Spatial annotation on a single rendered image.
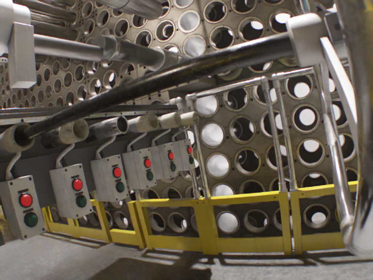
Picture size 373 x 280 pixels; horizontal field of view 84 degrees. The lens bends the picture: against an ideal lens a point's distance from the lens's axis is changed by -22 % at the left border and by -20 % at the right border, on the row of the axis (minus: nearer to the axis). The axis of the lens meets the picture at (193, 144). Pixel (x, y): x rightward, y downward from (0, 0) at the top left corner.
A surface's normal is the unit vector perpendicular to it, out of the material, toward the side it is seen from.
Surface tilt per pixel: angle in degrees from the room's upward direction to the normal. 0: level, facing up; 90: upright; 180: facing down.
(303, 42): 108
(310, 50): 131
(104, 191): 90
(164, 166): 90
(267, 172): 90
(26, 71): 90
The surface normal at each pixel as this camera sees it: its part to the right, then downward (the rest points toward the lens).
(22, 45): 0.87, -0.14
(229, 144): -0.45, 0.13
